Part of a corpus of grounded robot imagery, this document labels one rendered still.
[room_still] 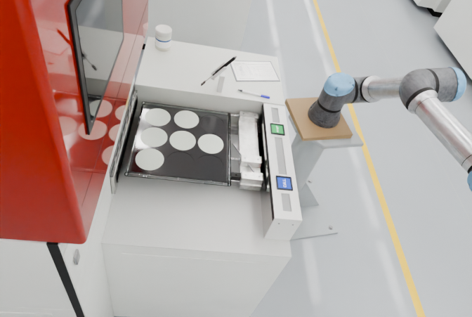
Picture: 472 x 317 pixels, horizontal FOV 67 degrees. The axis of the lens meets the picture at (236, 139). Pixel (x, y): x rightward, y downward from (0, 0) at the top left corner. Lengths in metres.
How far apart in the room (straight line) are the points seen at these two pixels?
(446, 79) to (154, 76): 1.07
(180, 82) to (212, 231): 0.63
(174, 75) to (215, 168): 0.47
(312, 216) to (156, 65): 1.41
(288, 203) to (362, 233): 1.36
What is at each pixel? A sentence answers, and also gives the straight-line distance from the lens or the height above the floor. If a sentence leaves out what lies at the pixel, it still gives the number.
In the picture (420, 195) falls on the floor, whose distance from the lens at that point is 3.01.
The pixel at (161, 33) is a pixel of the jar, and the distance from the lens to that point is 1.64.
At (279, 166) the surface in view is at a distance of 1.32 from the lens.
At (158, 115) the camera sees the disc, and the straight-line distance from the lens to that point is 1.47.
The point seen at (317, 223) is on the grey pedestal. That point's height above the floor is 0.02.
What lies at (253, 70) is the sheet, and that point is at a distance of 1.68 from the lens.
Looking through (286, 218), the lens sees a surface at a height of 0.96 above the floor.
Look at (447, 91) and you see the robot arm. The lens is 1.36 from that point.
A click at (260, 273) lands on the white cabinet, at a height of 0.68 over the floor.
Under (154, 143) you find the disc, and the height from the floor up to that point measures 0.90.
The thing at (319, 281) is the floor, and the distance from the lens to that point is 2.26.
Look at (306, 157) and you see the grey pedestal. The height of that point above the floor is 0.63.
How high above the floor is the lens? 1.93
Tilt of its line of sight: 46 degrees down
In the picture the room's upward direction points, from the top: 16 degrees clockwise
